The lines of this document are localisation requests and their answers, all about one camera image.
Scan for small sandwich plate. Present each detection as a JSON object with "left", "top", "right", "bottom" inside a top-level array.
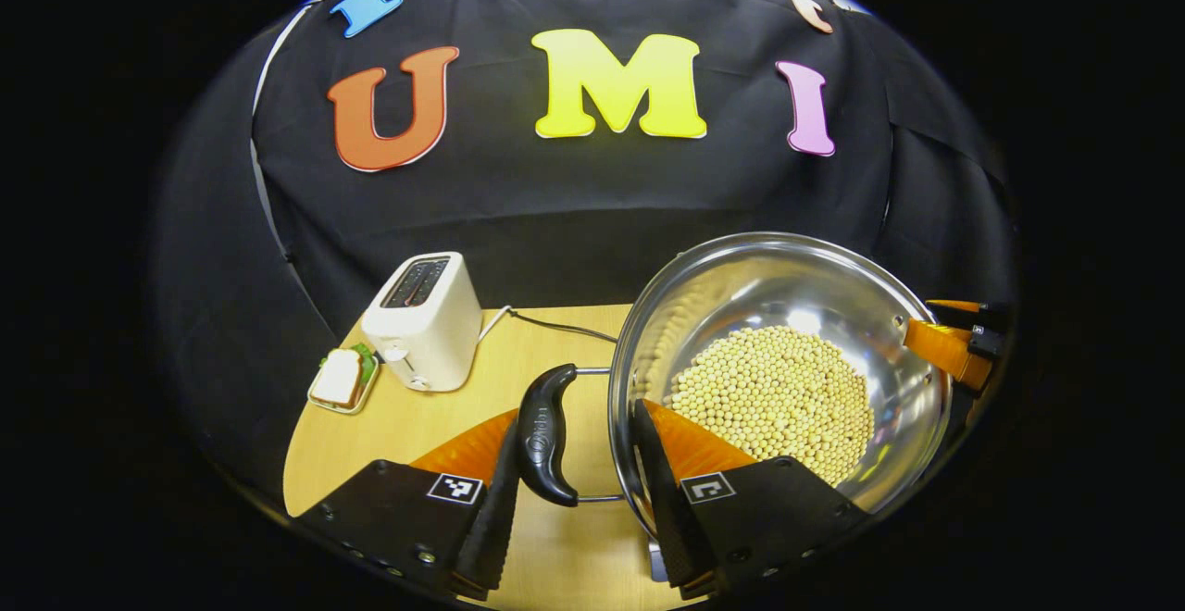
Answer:
[{"left": 306, "top": 343, "right": 381, "bottom": 416}]

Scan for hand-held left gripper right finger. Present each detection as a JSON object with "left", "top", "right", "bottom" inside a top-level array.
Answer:
[{"left": 630, "top": 398, "right": 873, "bottom": 601}]

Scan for black backdrop cloth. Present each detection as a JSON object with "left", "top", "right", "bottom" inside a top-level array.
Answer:
[{"left": 153, "top": 0, "right": 1019, "bottom": 501}]

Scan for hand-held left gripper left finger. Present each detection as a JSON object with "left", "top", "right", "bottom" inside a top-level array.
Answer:
[{"left": 293, "top": 407, "right": 521, "bottom": 603}]

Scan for white toaster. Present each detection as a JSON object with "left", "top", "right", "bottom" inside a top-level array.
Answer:
[{"left": 360, "top": 252, "right": 484, "bottom": 393}]

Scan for steel pot with black handle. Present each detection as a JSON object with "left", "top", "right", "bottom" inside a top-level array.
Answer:
[{"left": 515, "top": 231, "right": 954, "bottom": 538}]

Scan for black power cable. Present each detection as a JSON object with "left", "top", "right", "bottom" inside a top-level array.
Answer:
[{"left": 507, "top": 308, "right": 619, "bottom": 345}]

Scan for sandwich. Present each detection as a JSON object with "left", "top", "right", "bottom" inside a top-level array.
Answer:
[{"left": 311, "top": 347, "right": 376, "bottom": 408}]

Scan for soybeans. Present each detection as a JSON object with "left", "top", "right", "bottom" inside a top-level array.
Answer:
[{"left": 667, "top": 325, "right": 876, "bottom": 488}]

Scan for white toaster cord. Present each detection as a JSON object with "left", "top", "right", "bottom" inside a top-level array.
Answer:
[{"left": 476, "top": 305, "right": 513, "bottom": 345}]

